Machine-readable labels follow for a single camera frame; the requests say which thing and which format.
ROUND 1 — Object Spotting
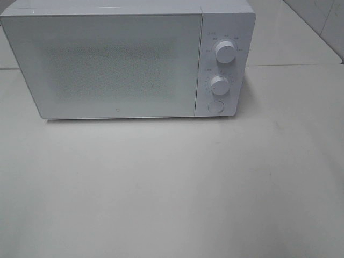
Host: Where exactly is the round white door button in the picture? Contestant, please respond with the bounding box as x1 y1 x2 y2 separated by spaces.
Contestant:
208 101 224 114

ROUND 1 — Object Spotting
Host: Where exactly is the white microwave oven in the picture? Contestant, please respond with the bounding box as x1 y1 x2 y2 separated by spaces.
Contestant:
1 1 256 119

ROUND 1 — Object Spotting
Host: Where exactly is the white timer knob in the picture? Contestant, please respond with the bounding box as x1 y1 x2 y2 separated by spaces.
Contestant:
210 76 231 95

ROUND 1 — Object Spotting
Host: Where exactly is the upper white power knob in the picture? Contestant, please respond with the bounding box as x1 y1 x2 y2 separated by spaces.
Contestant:
214 39 237 64

